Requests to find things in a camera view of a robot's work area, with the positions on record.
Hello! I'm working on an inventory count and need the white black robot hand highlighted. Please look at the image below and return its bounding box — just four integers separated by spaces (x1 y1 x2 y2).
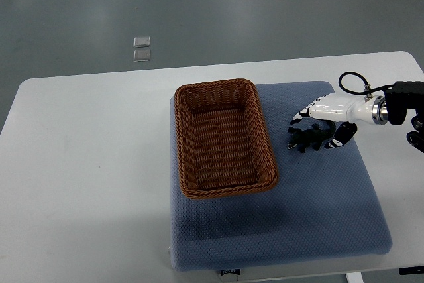
290 93 388 149

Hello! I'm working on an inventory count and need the dark toy crocodile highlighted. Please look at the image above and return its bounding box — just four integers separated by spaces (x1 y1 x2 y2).
287 120 336 153

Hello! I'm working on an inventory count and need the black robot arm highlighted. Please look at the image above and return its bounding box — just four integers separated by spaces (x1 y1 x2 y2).
379 81 423 152

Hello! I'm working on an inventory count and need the brown wicker basket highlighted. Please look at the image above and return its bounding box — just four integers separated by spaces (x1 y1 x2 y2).
174 78 278 199

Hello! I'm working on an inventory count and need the blue grey cushion mat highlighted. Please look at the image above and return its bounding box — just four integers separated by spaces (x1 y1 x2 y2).
170 81 392 271

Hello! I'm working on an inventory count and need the white table leg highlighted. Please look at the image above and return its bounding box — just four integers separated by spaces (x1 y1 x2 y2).
346 272 364 283

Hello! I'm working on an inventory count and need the black table control panel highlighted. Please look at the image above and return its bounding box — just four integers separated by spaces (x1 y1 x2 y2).
399 266 424 276

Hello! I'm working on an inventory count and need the upper floor metal plate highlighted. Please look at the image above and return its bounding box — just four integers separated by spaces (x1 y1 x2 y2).
133 36 150 48

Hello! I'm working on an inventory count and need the black cable loop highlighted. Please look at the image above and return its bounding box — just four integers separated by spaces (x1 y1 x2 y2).
338 71 395 95

